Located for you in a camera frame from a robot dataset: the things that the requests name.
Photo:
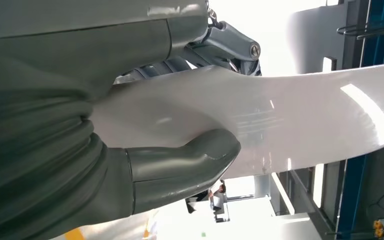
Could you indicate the blue metal shelf rack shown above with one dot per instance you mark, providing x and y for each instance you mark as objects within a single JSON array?
[{"x": 351, "y": 198}]

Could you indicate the grey metal device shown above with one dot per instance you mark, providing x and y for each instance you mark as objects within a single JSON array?
[{"x": 212, "y": 202}]

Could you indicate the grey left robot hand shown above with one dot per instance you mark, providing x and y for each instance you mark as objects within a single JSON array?
[{"x": 79, "y": 49}]

